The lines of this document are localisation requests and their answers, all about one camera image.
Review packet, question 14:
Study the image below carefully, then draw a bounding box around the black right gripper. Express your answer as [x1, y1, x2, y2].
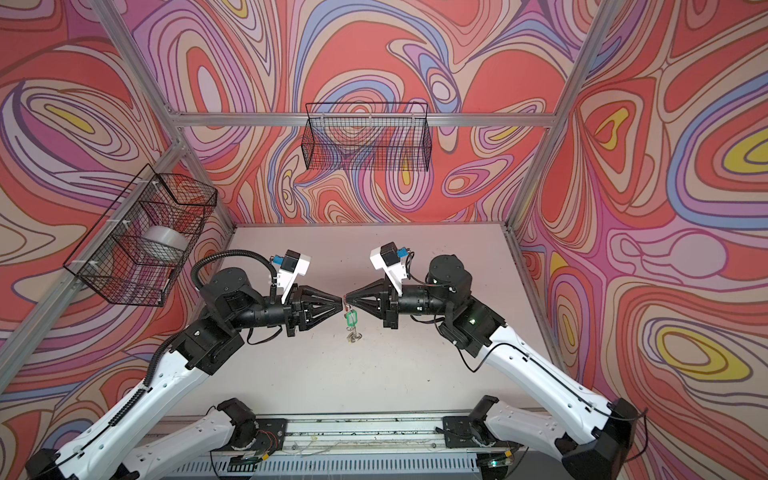
[347, 278, 453, 331]

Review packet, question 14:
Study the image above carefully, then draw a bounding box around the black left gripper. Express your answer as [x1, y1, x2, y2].
[224, 286, 339, 344]

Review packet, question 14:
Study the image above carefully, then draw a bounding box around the green plastic key tag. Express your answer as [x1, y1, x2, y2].
[344, 309, 358, 330]

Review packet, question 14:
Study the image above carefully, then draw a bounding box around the metal keyring disc red grip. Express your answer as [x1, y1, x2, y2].
[344, 306, 362, 343]

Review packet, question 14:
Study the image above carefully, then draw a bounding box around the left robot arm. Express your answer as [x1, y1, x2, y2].
[25, 249, 343, 479]

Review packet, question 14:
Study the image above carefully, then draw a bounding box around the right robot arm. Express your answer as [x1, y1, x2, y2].
[345, 255, 644, 479]

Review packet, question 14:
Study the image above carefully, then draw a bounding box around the grey tape roll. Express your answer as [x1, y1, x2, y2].
[142, 225, 189, 261]

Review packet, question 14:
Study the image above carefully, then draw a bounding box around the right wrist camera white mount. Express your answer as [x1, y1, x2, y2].
[370, 242, 409, 296]

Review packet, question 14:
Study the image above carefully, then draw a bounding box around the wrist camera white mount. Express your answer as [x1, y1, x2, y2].
[271, 250, 311, 304]
[370, 242, 409, 296]

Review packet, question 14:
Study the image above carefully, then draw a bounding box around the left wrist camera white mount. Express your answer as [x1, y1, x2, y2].
[271, 250, 311, 304]

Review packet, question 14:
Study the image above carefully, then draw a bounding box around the aluminium table edge rail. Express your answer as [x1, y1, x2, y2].
[165, 411, 569, 479]

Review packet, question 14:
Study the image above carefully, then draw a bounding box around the black wire basket back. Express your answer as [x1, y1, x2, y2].
[301, 101, 432, 172]

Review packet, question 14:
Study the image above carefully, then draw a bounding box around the black wire basket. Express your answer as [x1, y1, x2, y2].
[63, 165, 218, 307]
[301, 101, 432, 172]

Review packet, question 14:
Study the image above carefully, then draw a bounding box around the black wire basket left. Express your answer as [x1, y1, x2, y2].
[63, 165, 218, 307]

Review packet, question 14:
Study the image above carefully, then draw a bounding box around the aluminium cage frame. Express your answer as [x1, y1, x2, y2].
[0, 0, 619, 397]

